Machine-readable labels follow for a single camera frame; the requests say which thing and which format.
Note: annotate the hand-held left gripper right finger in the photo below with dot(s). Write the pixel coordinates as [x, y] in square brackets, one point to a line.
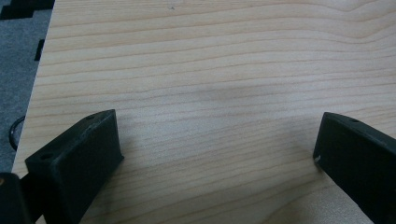
[361, 161]

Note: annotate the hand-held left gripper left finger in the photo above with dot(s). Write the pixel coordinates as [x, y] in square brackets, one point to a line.
[74, 168]

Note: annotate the black metal stand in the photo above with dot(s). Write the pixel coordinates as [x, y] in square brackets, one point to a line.
[18, 7]

